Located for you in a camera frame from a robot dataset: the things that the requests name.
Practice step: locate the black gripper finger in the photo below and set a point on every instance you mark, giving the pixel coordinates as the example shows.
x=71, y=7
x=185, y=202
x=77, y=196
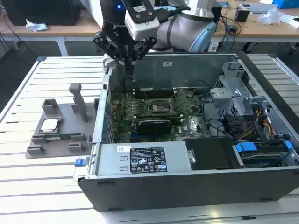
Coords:
x=146, y=47
x=107, y=44

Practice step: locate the thin metal locking lever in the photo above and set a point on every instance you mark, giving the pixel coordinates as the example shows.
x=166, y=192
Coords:
x=146, y=96

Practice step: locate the silver CPU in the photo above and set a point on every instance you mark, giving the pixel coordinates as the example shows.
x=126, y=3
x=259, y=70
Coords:
x=50, y=126

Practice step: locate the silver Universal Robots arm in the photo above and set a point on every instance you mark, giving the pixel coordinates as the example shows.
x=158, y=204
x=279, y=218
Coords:
x=177, y=25

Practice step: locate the CPU socket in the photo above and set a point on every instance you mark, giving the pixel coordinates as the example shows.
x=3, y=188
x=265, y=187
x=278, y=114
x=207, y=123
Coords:
x=161, y=107

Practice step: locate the grey case release latch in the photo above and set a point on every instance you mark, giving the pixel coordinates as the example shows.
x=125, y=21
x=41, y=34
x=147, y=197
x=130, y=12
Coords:
x=108, y=62

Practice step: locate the white printer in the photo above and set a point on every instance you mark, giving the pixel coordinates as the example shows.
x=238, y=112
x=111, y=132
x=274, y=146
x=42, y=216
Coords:
x=92, y=9

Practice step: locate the long wooden desk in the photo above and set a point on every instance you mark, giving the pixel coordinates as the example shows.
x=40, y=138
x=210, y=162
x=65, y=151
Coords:
x=77, y=31

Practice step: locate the black round cylinder part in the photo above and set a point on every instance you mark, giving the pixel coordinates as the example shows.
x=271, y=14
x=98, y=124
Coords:
x=128, y=82

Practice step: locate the black RAM slot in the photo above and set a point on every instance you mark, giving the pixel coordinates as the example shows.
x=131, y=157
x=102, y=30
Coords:
x=154, y=95
x=158, y=114
x=154, y=90

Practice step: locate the round coin cell battery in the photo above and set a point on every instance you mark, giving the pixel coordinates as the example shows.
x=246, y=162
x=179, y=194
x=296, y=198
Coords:
x=190, y=93

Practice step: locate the large black computer tower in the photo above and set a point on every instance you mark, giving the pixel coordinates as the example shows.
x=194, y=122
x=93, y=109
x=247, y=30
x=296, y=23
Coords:
x=42, y=11

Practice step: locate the crumpled white paper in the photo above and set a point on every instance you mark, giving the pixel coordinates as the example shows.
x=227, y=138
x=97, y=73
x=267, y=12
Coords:
x=35, y=26

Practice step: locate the tall black desktop box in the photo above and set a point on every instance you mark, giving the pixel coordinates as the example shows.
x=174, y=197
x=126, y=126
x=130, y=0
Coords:
x=217, y=14

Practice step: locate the black graphics card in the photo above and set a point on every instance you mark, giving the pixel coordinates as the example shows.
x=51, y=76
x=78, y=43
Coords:
x=154, y=127

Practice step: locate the grey parts rack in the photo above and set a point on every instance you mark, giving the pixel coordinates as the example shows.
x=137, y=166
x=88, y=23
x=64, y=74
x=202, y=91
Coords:
x=60, y=116

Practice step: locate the green motherboard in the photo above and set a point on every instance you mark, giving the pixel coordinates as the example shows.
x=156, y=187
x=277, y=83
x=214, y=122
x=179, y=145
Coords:
x=191, y=123

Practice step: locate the small blue card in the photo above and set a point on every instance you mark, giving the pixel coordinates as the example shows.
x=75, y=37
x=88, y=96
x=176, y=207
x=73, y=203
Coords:
x=224, y=4

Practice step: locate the black power adapter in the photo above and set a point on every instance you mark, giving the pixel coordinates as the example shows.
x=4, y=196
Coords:
x=233, y=28

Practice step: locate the silver metal drive cage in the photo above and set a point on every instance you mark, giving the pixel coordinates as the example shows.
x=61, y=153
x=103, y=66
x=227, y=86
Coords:
x=224, y=93

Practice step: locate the small black box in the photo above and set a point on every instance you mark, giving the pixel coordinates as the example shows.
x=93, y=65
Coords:
x=241, y=15

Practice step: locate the green RAM stick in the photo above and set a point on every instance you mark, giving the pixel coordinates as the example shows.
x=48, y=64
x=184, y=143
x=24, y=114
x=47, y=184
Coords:
x=63, y=136

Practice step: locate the silver power supply unit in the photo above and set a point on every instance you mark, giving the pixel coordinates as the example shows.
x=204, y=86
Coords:
x=109, y=161

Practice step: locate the small blue case latch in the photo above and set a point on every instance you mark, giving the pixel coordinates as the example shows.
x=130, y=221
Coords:
x=79, y=162

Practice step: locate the white flat box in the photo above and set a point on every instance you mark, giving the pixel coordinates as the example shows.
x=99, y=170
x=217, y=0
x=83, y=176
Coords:
x=264, y=9

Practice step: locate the clear plastic bags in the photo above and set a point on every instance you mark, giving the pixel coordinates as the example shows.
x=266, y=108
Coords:
x=271, y=16

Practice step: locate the hard disk in blue carrier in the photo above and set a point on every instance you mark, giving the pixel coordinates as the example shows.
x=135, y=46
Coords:
x=246, y=147

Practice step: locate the blue cardboard box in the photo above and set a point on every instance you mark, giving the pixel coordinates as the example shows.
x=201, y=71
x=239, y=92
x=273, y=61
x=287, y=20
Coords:
x=287, y=3

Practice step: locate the white paper packet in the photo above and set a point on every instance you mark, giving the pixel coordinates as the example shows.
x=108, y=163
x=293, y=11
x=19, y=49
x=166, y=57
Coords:
x=292, y=21

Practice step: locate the black open PC case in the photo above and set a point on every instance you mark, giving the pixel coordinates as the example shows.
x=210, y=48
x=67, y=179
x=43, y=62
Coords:
x=187, y=193

